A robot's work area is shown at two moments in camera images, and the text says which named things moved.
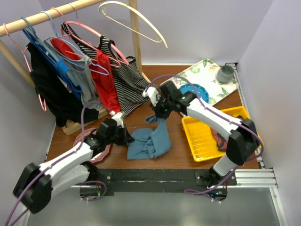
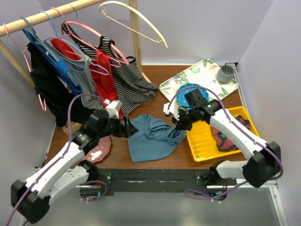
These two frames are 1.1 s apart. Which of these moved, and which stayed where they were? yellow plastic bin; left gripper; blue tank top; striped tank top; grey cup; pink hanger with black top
Moved: blue tank top; left gripper
Stayed: striped tank top; pink hanger with black top; grey cup; yellow plastic bin
